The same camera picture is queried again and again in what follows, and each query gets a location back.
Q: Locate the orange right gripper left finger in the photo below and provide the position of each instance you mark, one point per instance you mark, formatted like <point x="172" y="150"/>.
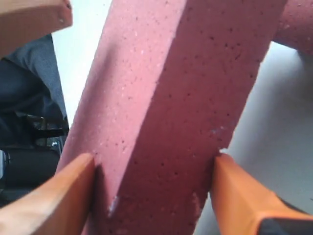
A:
<point x="58" y="207"/>

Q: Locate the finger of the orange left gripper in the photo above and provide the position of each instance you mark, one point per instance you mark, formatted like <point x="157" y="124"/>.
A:
<point x="22" y="21"/>

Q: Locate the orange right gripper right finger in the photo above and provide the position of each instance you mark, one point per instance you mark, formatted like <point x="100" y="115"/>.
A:
<point x="243" y="206"/>

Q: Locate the red brick moved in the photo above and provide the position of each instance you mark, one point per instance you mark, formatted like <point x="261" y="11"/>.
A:
<point x="167" y="86"/>

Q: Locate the red brick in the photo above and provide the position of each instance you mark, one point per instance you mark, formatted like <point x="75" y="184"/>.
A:
<point x="295" y="29"/>

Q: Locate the dark equipment beside table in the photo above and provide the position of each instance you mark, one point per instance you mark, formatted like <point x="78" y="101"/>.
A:
<point x="33" y="118"/>

